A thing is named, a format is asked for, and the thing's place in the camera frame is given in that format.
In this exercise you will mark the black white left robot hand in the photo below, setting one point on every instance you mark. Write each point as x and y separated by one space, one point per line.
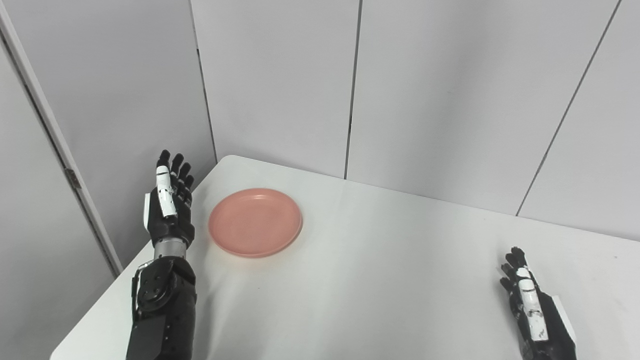
172 227

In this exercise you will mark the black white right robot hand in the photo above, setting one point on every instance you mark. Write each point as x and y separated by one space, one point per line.
552 330

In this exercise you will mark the pink round plate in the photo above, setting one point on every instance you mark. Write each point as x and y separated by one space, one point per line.
255 222

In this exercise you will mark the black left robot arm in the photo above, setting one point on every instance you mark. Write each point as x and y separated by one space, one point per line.
165 320

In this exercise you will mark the metal door hinge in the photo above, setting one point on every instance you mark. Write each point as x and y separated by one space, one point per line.
73 178

